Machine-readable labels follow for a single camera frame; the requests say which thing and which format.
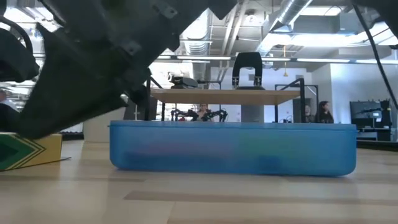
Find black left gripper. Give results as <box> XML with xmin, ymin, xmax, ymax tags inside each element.
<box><xmin>16</xmin><ymin>0</ymin><xmax>239</xmax><ymax>141</ymax></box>

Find yellow green crayon box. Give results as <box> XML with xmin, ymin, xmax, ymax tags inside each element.
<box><xmin>0</xmin><ymin>131</ymin><xmax>72</xmax><ymax>172</ymax></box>

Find blue translucent plastic box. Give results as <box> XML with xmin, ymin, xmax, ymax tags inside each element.
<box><xmin>108</xmin><ymin>120</ymin><xmax>359</xmax><ymax>178</ymax></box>

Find person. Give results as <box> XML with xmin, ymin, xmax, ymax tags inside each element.
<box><xmin>197</xmin><ymin>103</ymin><xmax>213</xmax><ymax>122</ymax></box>
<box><xmin>0</xmin><ymin>89</ymin><xmax>20</xmax><ymax>112</ymax></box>
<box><xmin>316</xmin><ymin>100</ymin><xmax>335</xmax><ymax>124</ymax></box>
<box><xmin>303</xmin><ymin>104</ymin><xmax>315</xmax><ymax>124</ymax></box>

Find small black background robot arms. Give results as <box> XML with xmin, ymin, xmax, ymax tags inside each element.
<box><xmin>170</xmin><ymin>108</ymin><xmax>228</xmax><ymax>123</ymax></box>

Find wooden table with black legs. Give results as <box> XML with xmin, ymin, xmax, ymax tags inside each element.
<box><xmin>145</xmin><ymin>76</ymin><xmax>308</xmax><ymax>124</ymax></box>

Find yellow hanging pendant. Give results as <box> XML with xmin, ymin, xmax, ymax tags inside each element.
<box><xmin>282</xmin><ymin>45</ymin><xmax>289</xmax><ymax>78</ymax></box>

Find black camera device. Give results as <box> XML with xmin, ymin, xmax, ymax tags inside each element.
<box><xmin>167</xmin><ymin>72</ymin><xmax>200</xmax><ymax>90</ymax></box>

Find silver ribbed ceiling duct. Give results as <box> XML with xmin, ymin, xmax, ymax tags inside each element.
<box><xmin>177</xmin><ymin>9</ymin><xmax>214</xmax><ymax>57</ymax></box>

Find silver smooth ceiling duct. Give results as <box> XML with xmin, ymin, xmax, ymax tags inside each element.
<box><xmin>257</xmin><ymin>0</ymin><xmax>313</xmax><ymax>54</ymax></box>

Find black wall monitor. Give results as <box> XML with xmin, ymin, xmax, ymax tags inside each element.
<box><xmin>349</xmin><ymin>99</ymin><xmax>393</xmax><ymax>129</ymax></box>

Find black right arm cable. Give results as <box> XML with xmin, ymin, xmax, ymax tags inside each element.
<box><xmin>351</xmin><ymin>3</ymin><xmax>398</xmax><ymax>110</ymax></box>

